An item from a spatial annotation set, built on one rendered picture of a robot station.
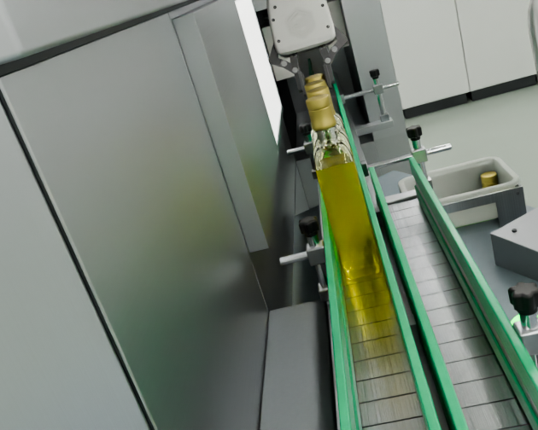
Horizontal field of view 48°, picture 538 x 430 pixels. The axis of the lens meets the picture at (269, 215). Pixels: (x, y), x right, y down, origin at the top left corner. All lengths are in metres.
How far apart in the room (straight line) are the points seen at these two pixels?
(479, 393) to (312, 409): 0.18
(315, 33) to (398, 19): 3.75
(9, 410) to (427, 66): 4.54
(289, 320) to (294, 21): 0.48
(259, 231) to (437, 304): 0.27
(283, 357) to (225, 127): 0.32
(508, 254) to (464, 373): 0.44
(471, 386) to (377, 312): 0.20
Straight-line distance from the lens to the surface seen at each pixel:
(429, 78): 4.87
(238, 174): 0.85
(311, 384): 0.76
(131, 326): 0.44
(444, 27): 4.84
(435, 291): 0.88
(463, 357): 0.75
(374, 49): 1.98
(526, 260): 1.11
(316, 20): 1.03
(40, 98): 0.41
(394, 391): 0.72
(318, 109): 0.86
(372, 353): 0.79
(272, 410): 0.75
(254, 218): 0.87
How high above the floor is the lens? 1.34
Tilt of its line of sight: 21 degrees down
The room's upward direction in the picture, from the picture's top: 17 degrees counter-clockwise
